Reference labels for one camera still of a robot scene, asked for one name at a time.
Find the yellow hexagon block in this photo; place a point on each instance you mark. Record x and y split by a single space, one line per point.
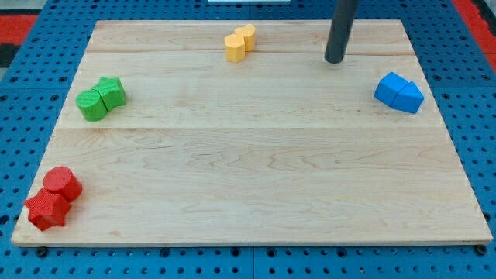
234 48

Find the yellow heart block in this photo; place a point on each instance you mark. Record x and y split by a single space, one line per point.
248 32

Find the light wooden board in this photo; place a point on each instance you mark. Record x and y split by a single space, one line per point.
280 149

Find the green star block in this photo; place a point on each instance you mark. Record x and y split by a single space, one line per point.
111 91

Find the blue cube block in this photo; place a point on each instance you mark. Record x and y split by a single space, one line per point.
388 88

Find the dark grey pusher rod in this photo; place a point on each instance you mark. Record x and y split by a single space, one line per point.
340 30

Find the green cylinder block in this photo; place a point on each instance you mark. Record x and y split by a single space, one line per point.
91 105

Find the blue pentagon block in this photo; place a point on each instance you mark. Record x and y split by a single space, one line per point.
408 99

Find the red cylinder block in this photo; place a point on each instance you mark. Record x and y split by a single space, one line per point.
61 180

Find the red star block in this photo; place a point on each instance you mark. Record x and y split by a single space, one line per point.
47 209

